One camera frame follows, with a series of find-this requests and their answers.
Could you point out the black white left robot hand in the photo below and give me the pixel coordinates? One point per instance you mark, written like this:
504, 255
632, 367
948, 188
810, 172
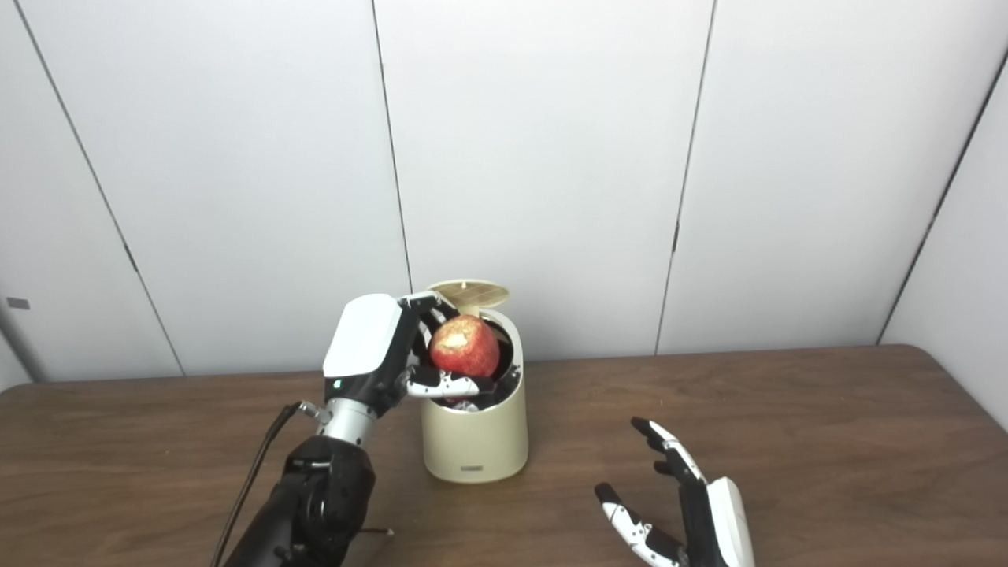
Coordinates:
362, 339

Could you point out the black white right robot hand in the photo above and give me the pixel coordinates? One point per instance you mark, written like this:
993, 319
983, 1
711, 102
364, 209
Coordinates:
724, 520

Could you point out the red apple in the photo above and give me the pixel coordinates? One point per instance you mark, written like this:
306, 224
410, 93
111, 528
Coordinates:
466, 350

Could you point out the round cream bin lid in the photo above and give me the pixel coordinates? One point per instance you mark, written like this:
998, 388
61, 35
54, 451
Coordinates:
472, 292

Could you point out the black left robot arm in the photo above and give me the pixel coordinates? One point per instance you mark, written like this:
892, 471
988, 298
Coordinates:
323, 496

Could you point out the cream-colored bin body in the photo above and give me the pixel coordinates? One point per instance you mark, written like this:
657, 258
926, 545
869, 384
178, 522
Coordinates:
476, 441

